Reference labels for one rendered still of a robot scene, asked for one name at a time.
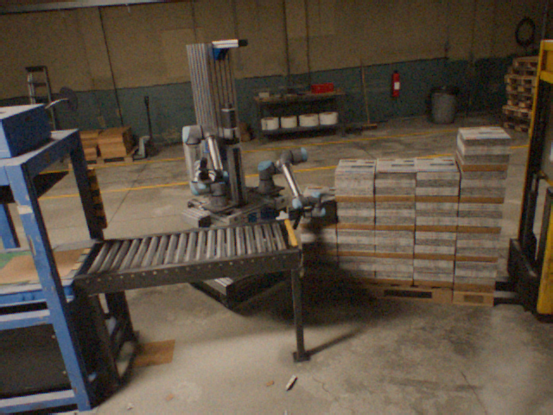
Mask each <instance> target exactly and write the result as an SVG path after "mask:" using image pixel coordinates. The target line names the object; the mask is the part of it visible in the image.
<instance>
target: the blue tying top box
mask: <svg viewBox="0 0 553 415"><path fill-rule="evenodd" d="M44 109H45V105H26V106H22V105H17V106H8V107H0V112H4V113H1V114H0V158H4V157H12V156H15V155H17V154H19V153H21V152H22V151H24V150H26V149H28V148H30V147H32V146H33V145H35V144H38V143H39V142H41V141H42V140H44V139H46V138H48V137H51V136H52V132H51V128H50V124H49V121H48V115H47V112H44Z"/></svg>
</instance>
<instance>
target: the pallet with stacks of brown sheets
mask: <svg viewBox="0 0 553 415"><path fill-rule="evenodd" d="M79 134H80V138H81V142H82V146H83V150H84V153H85V157H86V160H95V159H96V161H97V163H93V164H87V167H89V166H97V165H106V164H114V163H129V162H133V161H134V160H133V155H136V154H137V150H139V147H138V146H134V140H133V137H132V135H131V128H130V126H128V127H119V128H110V129H107V130H106V131H104V132H103V130H94V131H80V132H79ZM120 157H123V158H124V161H117V162H108V163H107V162H106V160H105V159H112V158H120Z"/></svg>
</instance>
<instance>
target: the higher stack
mask: <svg viewBox="0 0 553 415"><path fill-rule="evenodd" d="M458 129H459V130H458V136H457V140H456V141H457V144H456V155H457V156H458V157H459V158H460V161H461V164H507V163H509V147H510V140H511V139H510V137H509V136H508V134H507V133H505V131H504V130H503V129H502V128H501V127H472V128H458ZM455 162H456V165H457V166H458V169H459V171H460V177H459V178H460V179H459V188H458V194H459V196H460V197H505V186H506V185H505V183H506V170H462V169H461V167H460V165H459V164H458V162H457V159H455ZM457 203H458V208H457V210H456V212H457V217H458V221H457V230H458V227H497V228H501V227H502V219H503V203H459V200H458V202H457ZM457 230H456V242H455V248H454V255H468V256H488V257H498V256H499V242H500V241H499V238H500V234H499V233H457ZM453 267H454V268H453V282H454V283H458V284H489V285H495V280H496V276H497V274H496V273H497V270H498V262H486V261H466V260H453ZM452 289H453V290H452V298H453V304H463V305H475V306H486V307H493V299H494V290H477V289H462V288H452Z"/></svg>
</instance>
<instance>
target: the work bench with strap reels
mask: <svg viewBox="0 0 553 415"><path fill-rule="evenodd" d="M323 83H324V82H323ZM305 93H306V94H305V95H302V96H300V95H298V96H297V94H287V97H288V98H286V102H287V103H289V102H297V101H307V100H315V99H332V98H334V109H335V112H327V113H325V112H324V113H322V114H319V115H314V114H312V115H301V116H300V123H297V118H296V116H284V117H281V124H278V118H274V117H271V118H261V105H270V104H280V103H286V102H285V98H284V99H280V98H279V96H281V94H278V95H270V96H269V97H265V98H263V99H261V98H260V97H254V99H255V101H256V107H257V124H258V133H259V139H261V144H260V145H264V143H263V135H265V134H274V133H283V132H292V131H306V130H315V129H324V128H333V127H335V131H338V127H341V126H342V137H346V132H345V99H344V94H346V93H345V92H343V91H341V93H337V92H336V89H334V84H333V83H324V84H322V83H319V84H316V85H312V86H311V92H305ZM337 98H341V114H342V122H341V121H339V120H338V104H337ZM260 99H261V100H260ZM318 116H319V117H318ZM259 139H258V140H259Z"/></svg>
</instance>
